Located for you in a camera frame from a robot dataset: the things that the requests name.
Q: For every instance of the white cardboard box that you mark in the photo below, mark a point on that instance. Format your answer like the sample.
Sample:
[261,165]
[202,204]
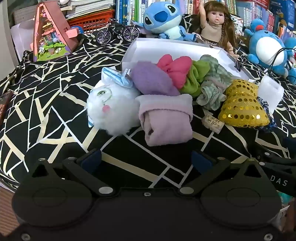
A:
[148,49]

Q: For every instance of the purple fuzzy cloth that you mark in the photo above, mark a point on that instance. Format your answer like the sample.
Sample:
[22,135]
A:
[152,78]

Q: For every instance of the row of upright books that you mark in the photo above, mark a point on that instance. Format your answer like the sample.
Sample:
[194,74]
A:
[129,9]

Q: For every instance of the pink scrunchie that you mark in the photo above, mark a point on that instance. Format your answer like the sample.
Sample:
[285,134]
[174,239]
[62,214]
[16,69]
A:
[178,69]

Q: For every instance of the blue printed box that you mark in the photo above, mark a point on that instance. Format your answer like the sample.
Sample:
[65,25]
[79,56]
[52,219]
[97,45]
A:
[281,11]

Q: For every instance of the brown-haired doll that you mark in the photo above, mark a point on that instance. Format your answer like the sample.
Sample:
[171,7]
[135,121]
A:
[215,30]

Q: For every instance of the navy floral scrunchie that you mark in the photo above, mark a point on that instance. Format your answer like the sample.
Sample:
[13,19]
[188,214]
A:
[271,124]

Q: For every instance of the pale storage box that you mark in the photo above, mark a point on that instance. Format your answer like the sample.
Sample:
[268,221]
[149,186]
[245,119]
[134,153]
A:
[22,30]

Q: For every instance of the black patterned blanket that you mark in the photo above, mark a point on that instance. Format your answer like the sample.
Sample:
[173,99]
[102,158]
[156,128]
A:
[57,97]

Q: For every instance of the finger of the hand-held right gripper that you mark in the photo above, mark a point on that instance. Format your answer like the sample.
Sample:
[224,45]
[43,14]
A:
[270,156]

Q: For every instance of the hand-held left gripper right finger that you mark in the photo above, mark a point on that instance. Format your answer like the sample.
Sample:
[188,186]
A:
[201,160]

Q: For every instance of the colourful printed game box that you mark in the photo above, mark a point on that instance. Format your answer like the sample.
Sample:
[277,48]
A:
[237,24]

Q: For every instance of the gold sequin pouch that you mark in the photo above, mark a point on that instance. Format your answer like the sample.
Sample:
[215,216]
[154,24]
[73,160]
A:
[242,106]

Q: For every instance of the orange plastic crate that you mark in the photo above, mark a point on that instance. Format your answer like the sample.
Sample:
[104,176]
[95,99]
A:
[92,22]

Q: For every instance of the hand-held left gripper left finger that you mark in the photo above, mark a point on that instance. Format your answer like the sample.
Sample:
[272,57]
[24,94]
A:
[92,160]

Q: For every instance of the lilac pink cloth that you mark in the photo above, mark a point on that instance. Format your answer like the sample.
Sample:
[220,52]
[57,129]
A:
[161,122]

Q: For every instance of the blue alien plush toy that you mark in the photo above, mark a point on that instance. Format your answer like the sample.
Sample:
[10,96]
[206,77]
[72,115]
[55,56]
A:
[159,18]

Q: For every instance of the pink triangular house model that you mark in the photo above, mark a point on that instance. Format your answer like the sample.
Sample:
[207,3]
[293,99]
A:
[53,27]

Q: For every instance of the round blue white-bellied plush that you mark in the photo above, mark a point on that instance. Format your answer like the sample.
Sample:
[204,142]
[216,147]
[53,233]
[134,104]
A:
[266,46]

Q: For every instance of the blue round ornament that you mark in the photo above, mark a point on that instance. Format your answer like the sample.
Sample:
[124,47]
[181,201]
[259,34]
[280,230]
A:
[77,30]

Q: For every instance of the black model bicycle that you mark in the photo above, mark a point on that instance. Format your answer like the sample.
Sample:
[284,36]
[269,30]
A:
[103,37]

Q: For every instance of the small beige printed pillow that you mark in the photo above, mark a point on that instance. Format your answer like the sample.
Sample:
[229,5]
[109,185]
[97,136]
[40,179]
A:
[212,122]

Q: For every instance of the white fluffy cat plush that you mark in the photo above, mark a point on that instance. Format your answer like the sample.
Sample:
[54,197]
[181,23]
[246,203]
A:
[113,109]

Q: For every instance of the white foam block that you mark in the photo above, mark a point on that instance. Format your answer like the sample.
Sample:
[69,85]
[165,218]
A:
[270,92]

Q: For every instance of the stack of lying books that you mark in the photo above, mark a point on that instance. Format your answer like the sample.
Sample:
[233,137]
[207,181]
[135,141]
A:
[92,7]

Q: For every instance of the green plaid scrunchie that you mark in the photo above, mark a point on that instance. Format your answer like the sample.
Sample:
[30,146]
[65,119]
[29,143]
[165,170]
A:
[215,90]

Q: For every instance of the light blue tissue pack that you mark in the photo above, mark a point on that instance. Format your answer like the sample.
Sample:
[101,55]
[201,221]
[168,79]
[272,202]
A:
[118,77]

